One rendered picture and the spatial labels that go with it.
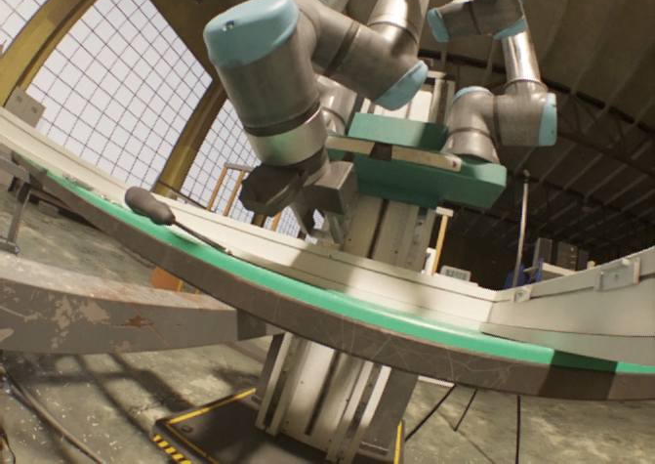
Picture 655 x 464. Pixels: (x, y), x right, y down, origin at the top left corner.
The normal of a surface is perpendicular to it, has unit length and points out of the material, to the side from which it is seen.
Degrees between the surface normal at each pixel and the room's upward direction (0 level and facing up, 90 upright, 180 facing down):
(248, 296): 90
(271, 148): 159
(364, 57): 130
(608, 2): 180
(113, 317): 90
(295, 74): 106
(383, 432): 90
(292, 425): 90
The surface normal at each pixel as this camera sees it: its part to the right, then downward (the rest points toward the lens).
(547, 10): -0.31, 0.92
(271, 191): -0.20, -0.60
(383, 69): 0.02, 0.58
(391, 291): -0.26, -0.31
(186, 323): 0.92, 0.24
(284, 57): 0.67, 0.50
